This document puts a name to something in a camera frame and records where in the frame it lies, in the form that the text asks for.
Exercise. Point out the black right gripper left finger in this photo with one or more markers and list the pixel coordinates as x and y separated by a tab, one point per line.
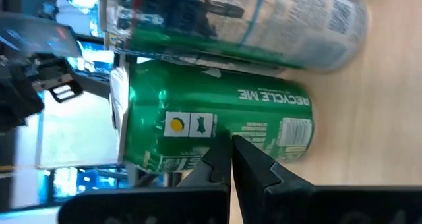
184	206

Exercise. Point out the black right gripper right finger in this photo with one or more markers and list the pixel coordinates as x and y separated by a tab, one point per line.
296	206

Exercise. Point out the green Sprite can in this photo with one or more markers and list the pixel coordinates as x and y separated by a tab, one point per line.
198	99

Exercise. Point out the silver blue can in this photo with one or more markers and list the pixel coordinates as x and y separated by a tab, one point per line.
263	23

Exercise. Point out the dark grey desk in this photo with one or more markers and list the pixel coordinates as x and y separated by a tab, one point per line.
36	36

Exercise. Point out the whiteboard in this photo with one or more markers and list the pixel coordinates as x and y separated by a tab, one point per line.
76	131

